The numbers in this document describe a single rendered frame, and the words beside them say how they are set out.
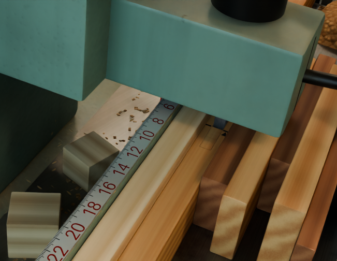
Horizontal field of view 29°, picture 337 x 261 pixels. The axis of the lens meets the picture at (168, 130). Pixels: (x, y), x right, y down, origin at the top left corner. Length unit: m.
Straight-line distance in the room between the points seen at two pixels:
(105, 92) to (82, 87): 0.30
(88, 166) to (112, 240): 0.23
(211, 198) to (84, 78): 0.12
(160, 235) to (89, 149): 0.23
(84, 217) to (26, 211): 0.17
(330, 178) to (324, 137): 0.03
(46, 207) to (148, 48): 0.18
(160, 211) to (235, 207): 0.05
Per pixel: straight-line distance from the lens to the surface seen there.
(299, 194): 0.41
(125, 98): 0.75
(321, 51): 0.71
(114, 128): 0.70
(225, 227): 0.43
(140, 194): 0.41
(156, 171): 0.43
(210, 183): 0.44
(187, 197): 0.43
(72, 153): 0.62
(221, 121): 0.49
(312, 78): 0.46
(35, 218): 0.55
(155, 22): 0.44
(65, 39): 0.44
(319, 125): 0.47
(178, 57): 0.45
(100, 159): 0.61
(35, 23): 0.44
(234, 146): 0.47
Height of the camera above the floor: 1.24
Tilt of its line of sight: 38 degrees down
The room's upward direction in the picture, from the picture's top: 9 degrees clockwise
